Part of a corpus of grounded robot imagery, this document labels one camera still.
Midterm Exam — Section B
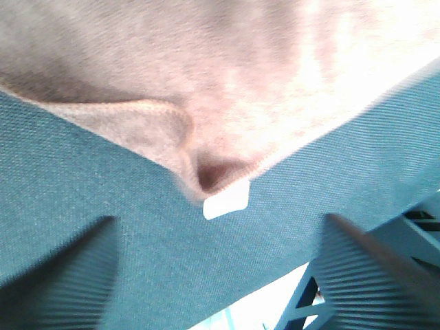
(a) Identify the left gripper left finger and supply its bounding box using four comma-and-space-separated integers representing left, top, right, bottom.
1, 216, 118, 329

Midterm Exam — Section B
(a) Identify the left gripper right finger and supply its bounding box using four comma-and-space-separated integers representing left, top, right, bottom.
316, 214, 439, 329

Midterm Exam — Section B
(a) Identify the brown towel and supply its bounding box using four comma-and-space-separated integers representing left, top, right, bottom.
1, 1, 439, 200

